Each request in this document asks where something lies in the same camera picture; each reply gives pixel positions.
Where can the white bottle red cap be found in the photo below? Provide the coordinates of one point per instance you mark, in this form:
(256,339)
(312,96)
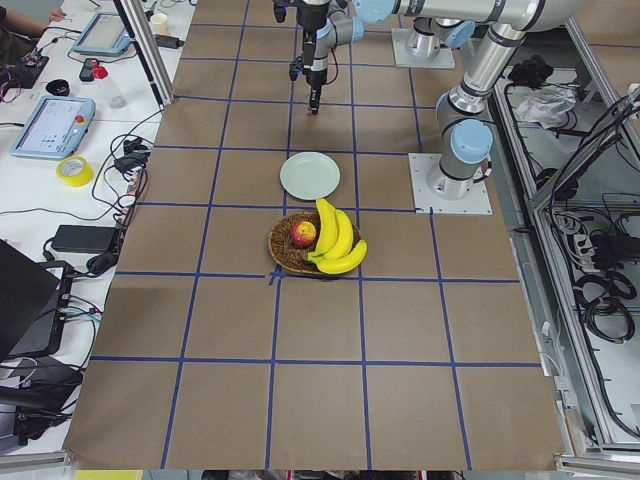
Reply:
(107,85)

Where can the aluminium frame post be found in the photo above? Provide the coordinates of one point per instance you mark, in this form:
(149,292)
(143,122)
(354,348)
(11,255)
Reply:
(134,19)

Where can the yellow banana bunch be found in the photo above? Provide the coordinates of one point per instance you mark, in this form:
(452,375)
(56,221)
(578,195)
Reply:
(335,252)

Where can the brown wicker basket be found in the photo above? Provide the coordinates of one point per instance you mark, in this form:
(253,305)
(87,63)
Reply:
(295,259)

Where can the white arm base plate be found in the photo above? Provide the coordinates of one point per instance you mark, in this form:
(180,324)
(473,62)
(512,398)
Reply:
(416,50)
(435,193)

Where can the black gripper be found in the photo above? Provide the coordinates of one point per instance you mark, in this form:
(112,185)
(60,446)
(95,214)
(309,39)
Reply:
(317,79)

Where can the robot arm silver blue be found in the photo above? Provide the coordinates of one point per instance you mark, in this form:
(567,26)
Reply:
(325,26)
(467,141)

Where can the blue teach pendant near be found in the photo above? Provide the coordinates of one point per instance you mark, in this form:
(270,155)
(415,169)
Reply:
(55,128)

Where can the blue teach pendant far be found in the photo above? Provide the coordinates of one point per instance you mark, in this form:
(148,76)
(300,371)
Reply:
(104,35)

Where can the red apple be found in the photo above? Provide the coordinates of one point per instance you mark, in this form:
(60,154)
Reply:
(303,234)

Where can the paper cup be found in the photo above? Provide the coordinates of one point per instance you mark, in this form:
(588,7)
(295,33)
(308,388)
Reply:
(159,22)

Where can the yellow tape roll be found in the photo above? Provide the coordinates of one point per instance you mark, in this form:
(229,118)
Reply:
(74,171)

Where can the light green plate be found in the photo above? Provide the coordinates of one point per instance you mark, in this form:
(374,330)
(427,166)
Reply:
(309,175)

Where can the blue teach pendant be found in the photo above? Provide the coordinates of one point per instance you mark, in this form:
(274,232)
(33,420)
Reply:
(55,128)
(104,35)

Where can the black laptop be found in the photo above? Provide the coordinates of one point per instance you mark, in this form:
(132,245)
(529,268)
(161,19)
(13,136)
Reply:
(33,295)

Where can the black power adapter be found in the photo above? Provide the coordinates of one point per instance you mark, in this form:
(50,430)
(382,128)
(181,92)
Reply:
(84,239)

